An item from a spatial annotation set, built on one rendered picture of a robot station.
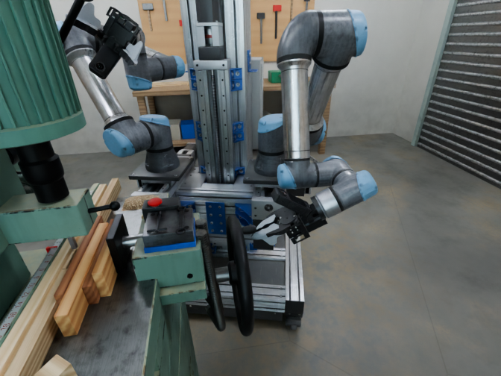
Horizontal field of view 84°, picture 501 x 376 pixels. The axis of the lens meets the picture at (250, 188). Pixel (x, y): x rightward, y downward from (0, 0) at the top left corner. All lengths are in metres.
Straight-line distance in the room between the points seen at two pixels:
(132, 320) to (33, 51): 0.44
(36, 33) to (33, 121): 0.12
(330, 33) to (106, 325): 0.82
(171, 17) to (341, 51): 3.04
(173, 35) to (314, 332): 3.30
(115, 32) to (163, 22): 2.95
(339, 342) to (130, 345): 1.23
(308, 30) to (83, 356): 0.83
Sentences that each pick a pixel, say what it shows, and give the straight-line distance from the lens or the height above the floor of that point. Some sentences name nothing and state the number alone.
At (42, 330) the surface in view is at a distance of 0.58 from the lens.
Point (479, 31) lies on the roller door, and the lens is 3.89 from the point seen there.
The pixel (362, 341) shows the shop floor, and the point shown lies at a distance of 1.67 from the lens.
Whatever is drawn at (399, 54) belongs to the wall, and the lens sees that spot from 4.57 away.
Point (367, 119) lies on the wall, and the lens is 4.55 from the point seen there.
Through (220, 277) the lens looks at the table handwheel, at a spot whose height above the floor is 0.82.
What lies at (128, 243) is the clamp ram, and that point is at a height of 0.95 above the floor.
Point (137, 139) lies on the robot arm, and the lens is 1.17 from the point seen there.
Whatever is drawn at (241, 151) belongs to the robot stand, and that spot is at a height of 0.85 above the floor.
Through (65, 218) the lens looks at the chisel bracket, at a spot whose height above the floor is 1.04.
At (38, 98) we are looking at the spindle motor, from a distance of 0.51.
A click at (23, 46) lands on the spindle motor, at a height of 1.33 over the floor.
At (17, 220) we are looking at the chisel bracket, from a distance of 0.65.
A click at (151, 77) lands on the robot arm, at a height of 1.22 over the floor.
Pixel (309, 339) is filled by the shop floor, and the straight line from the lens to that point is 1.61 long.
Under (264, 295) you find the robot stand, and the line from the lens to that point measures 1.45.
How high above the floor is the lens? 1.33
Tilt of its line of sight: 29 degrees down
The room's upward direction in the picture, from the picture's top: 1 degrees counter-clockwise
